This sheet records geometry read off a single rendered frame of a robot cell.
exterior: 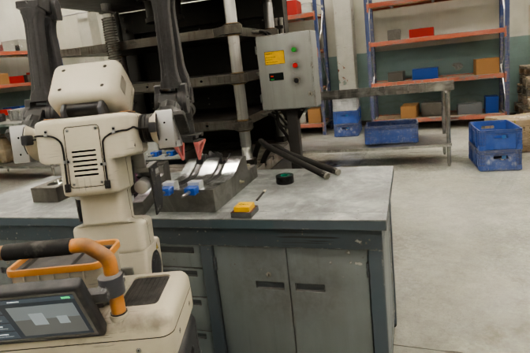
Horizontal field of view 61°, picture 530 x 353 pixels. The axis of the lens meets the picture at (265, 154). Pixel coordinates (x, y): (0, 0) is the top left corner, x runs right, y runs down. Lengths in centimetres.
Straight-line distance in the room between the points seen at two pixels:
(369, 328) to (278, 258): 40
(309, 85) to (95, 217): 137
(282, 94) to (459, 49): 600
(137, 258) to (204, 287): 48
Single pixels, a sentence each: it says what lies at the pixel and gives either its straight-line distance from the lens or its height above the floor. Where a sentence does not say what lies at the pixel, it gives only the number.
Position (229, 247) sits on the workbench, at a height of 66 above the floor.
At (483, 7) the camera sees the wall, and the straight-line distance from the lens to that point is 823.
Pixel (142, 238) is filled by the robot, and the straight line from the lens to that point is 143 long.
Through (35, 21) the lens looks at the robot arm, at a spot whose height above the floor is 154.
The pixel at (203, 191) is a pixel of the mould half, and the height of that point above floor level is 88.
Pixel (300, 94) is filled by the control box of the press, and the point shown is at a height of 115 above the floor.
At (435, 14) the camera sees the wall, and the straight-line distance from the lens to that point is 819.
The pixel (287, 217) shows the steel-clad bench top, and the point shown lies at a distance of 156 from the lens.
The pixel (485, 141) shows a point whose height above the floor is 32.
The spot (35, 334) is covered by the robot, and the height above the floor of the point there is 81.
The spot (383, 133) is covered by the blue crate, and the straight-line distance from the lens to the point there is 535.
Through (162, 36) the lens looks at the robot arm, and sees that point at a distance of 147.
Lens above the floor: 133
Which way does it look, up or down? 12 degrees down
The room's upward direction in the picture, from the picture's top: 6 degrees counter-clockwise
